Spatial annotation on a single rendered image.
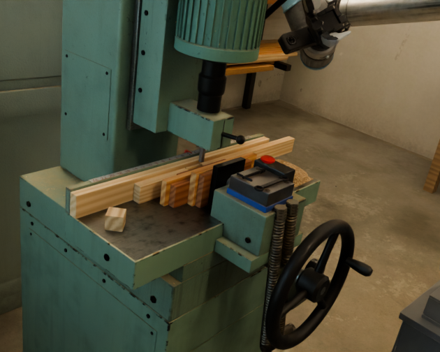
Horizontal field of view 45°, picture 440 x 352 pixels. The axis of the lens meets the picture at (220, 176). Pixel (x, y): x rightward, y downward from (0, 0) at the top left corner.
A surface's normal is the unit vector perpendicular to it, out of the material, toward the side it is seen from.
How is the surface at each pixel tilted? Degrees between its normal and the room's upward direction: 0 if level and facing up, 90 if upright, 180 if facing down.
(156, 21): 90
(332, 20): 62
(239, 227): 90
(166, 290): 90
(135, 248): 0
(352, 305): 0
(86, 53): 90
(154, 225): 0
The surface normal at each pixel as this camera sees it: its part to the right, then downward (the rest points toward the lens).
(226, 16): 0.11, 0.43
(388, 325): 0.14, -0.90
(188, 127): -0.67, 0.22
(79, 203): 0.73, 0.37
